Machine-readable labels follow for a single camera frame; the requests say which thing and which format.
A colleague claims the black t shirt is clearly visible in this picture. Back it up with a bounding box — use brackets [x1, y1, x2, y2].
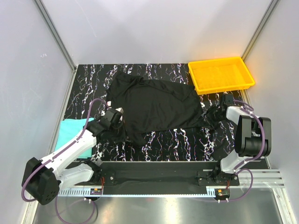
[106, 72, 212, 147]

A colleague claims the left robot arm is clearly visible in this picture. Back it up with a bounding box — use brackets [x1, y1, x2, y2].
[21, 108, 123, 205]

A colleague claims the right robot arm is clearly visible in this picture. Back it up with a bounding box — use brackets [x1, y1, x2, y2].
[203, 94, 271, 185]

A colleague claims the black marble pattern mat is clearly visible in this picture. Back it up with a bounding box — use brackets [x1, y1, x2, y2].
[63, 63, 236, 161]

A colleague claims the yellow plastic tray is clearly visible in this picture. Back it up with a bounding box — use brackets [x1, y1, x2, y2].
[188, 56, 255, 95]

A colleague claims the folded teal t shirt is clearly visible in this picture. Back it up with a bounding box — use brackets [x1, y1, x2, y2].
[51, 119, 97, 161]

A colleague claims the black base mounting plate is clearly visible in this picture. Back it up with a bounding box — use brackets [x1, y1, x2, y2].
[73, 161, 240, 186]

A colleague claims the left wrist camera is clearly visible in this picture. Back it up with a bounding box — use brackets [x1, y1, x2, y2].
[116, 107, 124, 121]

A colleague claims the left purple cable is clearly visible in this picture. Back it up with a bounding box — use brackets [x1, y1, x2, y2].
[21, 98, 113, 224]

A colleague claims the white slotted cable duct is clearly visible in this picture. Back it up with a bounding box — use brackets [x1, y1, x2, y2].
[58, 186, 216, 198]

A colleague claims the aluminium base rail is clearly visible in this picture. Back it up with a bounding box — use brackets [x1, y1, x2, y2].
[30, 169, 285, 188]

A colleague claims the right aluminium frame post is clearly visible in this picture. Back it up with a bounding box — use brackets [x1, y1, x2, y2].
[241, 0, 280, 62]

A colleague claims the aluminium frame post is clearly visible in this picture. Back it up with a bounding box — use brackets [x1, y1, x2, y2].
[33, 0, 77, 72]
[241, 0, 280, 62]

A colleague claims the left aluminium frame post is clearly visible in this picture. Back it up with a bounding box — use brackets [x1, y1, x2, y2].
[33, 0, 77, 72]

